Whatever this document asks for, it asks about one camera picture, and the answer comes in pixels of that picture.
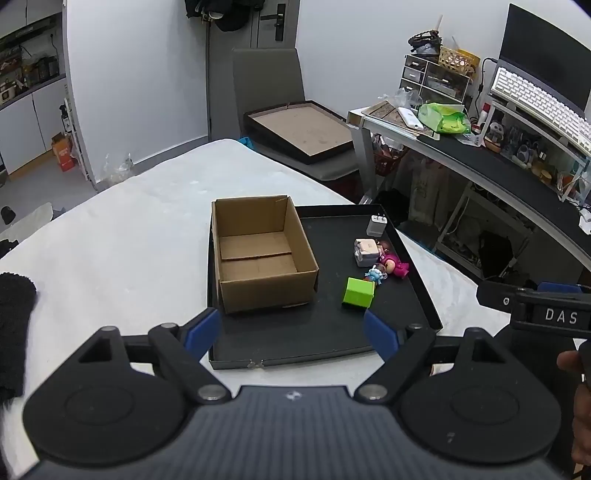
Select person's right hand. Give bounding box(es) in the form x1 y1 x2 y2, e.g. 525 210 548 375
556 350 591 463

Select purple and pink block toy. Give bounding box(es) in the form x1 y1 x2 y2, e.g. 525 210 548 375
353 238 382 268

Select brown cardboard box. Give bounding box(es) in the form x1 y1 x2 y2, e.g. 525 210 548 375
211 195 320 315

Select green cube box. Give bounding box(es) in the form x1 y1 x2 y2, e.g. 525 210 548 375
342 277 376 310

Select green plastic bag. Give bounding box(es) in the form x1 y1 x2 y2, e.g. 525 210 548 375
417 102 472 135

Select black shallow tray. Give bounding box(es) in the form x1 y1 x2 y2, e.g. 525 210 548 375
207 203 444 371

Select white kitchen cabinet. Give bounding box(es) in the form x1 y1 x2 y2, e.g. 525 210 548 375
0 11 75 177

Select black fuzzy cloth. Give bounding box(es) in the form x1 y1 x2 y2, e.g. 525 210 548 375
0 271 38 404

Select black hanging bag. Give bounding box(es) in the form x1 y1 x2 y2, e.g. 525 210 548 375
184 0 267 32

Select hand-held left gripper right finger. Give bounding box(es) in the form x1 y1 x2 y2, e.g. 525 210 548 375
355 310 514 403

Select red mesh basket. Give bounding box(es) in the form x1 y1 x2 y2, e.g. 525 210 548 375
373 135 410 177

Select white keyboard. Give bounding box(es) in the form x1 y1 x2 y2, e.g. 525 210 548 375
489 67 591 157

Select black monitor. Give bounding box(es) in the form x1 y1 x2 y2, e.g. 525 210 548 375
499 3 591 110

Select grey desk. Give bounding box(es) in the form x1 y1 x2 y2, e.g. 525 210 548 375
346 105 591 278

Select black door handle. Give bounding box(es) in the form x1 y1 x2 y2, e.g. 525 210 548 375
260 3 287 42

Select wicker basket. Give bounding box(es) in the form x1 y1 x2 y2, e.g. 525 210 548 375
437 46 481 75

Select black picture frame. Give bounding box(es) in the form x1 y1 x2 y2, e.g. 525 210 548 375
243 100 357 165

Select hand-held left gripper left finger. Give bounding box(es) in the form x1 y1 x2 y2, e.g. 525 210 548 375
78 308 232 403

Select white monitor riser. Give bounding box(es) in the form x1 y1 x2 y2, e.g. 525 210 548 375
479 98 591 205

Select clear drawer organizer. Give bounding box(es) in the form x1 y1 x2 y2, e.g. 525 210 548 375
399 54 472 103

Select grey chair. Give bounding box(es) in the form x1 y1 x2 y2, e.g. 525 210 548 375
231 47 363 182

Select orange cardboard box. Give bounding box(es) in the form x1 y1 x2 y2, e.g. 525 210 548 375
50 132 78 173

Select panda figurine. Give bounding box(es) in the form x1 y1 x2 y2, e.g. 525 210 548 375
484 122 507 151

